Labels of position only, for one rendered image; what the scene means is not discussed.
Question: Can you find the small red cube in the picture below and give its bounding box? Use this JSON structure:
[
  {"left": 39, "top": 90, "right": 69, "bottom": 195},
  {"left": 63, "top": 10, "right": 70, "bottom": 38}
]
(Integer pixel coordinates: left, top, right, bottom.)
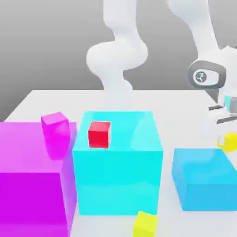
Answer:
[{"left": 87, "top": 121, "right": 112, "bottom": 149}]

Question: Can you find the small magenta cube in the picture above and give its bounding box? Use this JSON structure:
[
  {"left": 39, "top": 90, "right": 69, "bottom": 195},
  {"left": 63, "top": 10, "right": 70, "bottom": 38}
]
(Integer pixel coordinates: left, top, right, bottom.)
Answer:
[{"left": 40, "top": 111, "right": 71, "bottom": 150}]

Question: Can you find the large blue box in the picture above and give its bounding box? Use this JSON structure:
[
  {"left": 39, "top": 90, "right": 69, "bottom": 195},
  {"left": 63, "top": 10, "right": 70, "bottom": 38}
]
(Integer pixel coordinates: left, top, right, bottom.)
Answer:
[{"left": 171, "top": 148, "right": 237, "bottom": 212}]

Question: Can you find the large cyan box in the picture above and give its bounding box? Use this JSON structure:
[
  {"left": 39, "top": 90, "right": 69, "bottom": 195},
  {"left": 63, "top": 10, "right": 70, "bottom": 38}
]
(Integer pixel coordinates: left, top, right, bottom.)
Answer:
[{"left": 72, "top": 111, "right": 164, "bottom": 216}]

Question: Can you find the small yellow cube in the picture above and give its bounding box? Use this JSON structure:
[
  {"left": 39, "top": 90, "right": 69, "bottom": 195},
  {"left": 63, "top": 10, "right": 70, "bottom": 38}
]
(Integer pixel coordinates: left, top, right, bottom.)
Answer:
[
  {"left": 217, "top": 131, "right": 237, "bottom": 153},
  {"left": 133, "top": 211, "right": 159, "bottom": 237}
]

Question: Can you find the large magenta box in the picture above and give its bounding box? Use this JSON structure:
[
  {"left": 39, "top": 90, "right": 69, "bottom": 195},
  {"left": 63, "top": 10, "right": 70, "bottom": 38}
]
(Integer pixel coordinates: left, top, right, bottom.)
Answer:
[{"left": 0, "top": 121, "right": 78, "bottom": 237}]

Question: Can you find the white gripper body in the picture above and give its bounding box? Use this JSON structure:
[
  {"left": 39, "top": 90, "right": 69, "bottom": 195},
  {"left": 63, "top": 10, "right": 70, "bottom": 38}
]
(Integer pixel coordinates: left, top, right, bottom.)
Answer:
[{"left": 202, "top": 110, "right": 237, "bottom": 139}]

